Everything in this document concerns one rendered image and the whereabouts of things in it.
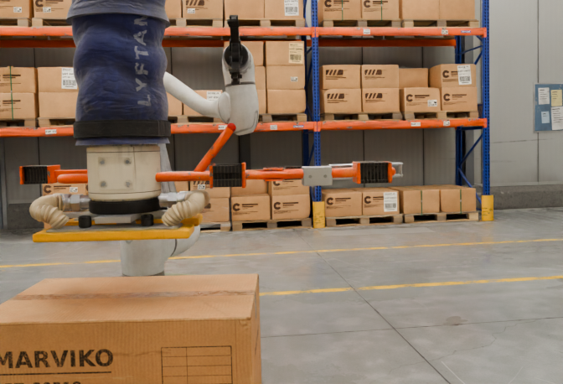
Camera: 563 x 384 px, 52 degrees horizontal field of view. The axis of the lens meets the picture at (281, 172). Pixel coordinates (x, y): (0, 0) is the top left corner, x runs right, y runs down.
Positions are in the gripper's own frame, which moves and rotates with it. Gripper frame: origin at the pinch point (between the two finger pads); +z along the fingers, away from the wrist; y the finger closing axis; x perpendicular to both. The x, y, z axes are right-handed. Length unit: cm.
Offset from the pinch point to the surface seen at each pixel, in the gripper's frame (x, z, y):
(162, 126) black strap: 15.9, 26.9, 22.7
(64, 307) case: 39, 31, 64
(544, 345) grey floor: -181, -185, 158
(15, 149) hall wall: 393, -794, 29
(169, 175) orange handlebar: 15.0, 25.4, 34.4
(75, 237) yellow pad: 34, 37, 47
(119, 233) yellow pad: 25, 37, 46
